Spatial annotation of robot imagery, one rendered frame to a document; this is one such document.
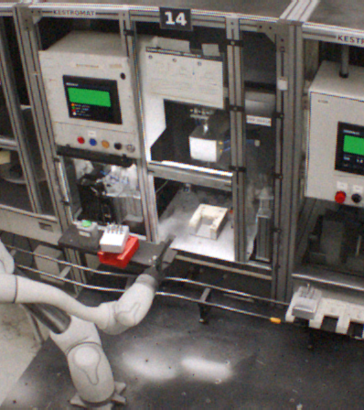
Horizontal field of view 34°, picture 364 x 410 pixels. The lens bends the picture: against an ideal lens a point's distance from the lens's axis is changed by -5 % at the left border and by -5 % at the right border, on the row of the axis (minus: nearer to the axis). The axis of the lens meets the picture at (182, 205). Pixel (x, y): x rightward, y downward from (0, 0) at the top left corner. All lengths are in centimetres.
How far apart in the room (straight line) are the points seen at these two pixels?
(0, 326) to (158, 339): 145
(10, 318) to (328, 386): 214
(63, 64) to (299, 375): 159
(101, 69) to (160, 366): 124
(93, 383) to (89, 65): 123
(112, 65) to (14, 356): 199
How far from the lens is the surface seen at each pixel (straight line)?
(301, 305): 252
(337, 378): 260
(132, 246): 276
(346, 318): 255
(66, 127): 266
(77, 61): 246
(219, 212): 286
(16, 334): 383
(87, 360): 237
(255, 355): 266
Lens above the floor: 278
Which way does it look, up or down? 38 degrees down
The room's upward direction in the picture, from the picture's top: 5 degrees counter-clockwise
